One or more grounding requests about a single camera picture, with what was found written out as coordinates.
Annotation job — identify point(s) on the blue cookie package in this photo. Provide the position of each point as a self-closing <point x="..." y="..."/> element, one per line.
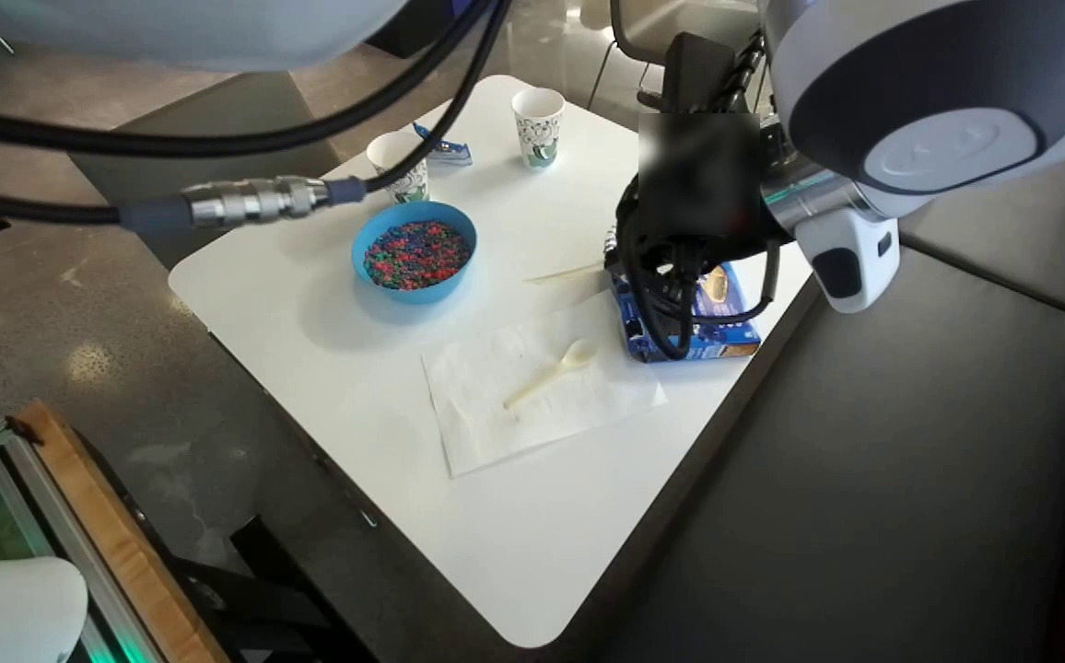
<point x="720" y="325"/>

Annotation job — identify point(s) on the white paper napkin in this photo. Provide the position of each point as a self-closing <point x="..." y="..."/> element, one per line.
<point x="472" y="377"/>

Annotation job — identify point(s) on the white cap with logo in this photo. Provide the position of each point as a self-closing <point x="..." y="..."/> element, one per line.
<point x="40" y="607"/>

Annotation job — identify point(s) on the wooden shelf edge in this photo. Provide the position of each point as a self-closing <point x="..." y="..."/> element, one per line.
<point x="144" y="580"/>

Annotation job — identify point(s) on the white plastic spoon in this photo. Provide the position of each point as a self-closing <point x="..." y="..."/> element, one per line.
<point x="572" y="358"/>

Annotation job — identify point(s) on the dark bench seat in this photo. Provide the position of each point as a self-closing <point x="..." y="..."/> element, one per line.
<point x="893" y="485"/>

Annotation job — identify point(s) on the blue bowl of colourful beads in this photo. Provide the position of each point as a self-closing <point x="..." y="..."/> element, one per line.
<point x="414" y="253"/>

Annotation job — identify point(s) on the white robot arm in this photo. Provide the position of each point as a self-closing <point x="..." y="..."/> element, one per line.
<point x="819" y="125"/>

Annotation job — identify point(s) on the blue snack wrapper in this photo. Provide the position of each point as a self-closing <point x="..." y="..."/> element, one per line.
<point x="442" y="151"/>

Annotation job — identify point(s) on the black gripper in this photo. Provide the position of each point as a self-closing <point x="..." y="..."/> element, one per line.
<point x="693" y="205"/>

